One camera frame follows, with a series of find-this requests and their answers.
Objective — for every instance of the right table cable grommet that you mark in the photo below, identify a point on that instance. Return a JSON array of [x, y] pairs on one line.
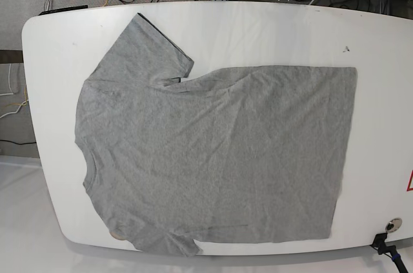
[[393, 225]]

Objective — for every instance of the red warning triangle sticker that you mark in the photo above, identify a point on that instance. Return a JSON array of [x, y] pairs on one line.
[[410, 183]]

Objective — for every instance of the grey t-shirt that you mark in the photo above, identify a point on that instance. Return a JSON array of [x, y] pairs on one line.
[[240, 155]]

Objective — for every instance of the black clamp with cable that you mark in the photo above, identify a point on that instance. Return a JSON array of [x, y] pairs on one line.
[[380, 246]]

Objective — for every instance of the left table cable grommet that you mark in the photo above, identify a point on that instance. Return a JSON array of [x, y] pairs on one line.
[[117, 236]]

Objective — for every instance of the table cable grommet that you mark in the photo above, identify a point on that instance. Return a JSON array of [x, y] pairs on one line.
[[117, 236], [393, 225]]

